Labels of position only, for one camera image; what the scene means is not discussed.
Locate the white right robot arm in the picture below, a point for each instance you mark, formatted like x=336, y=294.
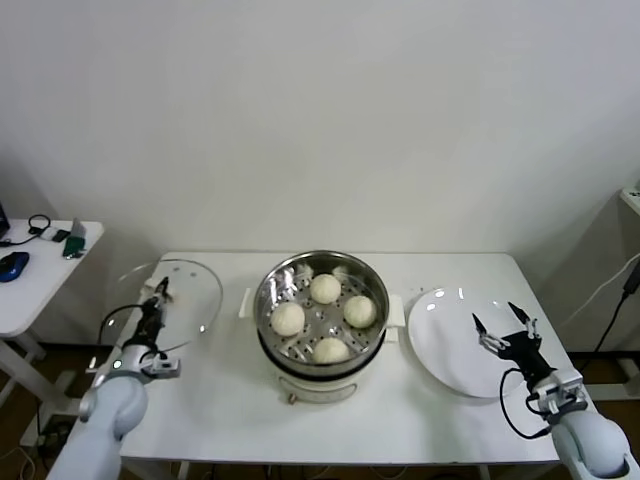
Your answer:
x=590, y=445

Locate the small black device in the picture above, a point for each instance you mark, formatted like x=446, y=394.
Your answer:
x=61, y=235

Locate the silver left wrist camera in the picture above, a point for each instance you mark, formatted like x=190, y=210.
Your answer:
x=165, y=367

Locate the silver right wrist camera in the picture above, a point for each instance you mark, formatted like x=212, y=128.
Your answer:
x=562, y=392

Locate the blue computer mouse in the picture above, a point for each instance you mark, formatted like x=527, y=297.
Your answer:
x=14, y=265

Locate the black laptop screen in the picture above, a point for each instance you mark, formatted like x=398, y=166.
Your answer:
x=4, y=220

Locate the white steamed baozi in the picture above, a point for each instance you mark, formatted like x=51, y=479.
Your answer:
x=287, y=320
x=325, y=289
x=330, y=351
x=359, y=311

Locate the stainless steel steamer basket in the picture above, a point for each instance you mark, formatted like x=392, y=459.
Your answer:
x=360, y=280

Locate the glass pot lid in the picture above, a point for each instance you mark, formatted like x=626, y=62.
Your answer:
x=197, y=295

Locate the white electric cooker base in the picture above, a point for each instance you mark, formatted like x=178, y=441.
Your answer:
x=320, y=385

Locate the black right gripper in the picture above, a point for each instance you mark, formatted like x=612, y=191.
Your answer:
x=525, y=355

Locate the white round plate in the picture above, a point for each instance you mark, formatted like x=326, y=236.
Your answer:
x=445, y=340

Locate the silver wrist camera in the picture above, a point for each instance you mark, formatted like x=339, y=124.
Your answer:
x=562, y=392
x=165, y=367

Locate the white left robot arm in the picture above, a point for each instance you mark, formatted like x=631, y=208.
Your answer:
x=110, y=415

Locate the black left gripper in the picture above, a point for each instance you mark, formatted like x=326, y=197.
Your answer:
x=150, y=325

